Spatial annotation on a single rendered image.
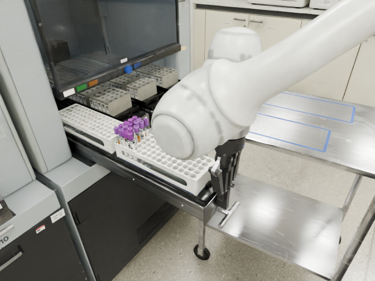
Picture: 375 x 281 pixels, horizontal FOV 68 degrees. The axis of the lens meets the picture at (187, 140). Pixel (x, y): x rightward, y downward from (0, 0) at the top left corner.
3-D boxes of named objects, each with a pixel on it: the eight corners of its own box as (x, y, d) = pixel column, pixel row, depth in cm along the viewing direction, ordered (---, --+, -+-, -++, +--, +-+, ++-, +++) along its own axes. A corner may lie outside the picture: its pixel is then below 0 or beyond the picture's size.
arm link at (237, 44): (216, 92, 63) (190, 117, 54) (220, 19, 54) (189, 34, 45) (263, 102, 59) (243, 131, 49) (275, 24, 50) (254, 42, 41)
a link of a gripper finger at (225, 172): (233, 155, 62) (230, 159, 61) (229, 192, 69) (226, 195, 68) (219, 150, 64) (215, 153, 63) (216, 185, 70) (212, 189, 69)
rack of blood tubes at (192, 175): (116, 159, 85) (113, 142, 82) (139, 144, 92) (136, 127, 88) (196, 199, 71) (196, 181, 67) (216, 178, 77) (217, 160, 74)
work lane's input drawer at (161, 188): (51, 143, 105) (44, 122, 100) (82, 127, 114) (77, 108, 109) (218, 236, 70) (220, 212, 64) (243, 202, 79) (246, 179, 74)
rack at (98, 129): (56, 129, 101) (52, 114, 97) (80, 117, 107) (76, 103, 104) (112, 156, 86) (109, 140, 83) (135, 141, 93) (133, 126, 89)
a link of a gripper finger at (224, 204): (229, 189, 69) (227, 190, 69) (227, 208, 73) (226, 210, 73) (219, 184, 71) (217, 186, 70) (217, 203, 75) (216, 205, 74)
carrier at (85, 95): (106, 96, 118) (104, 83, 115) (109, 98, 117) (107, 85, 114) (83, 107, 111) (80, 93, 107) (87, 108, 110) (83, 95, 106)
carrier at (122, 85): (139, 87, 126) (137, 74, 123) (142, 88, 125) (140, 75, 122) (120, 96, 119) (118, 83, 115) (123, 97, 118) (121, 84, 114)
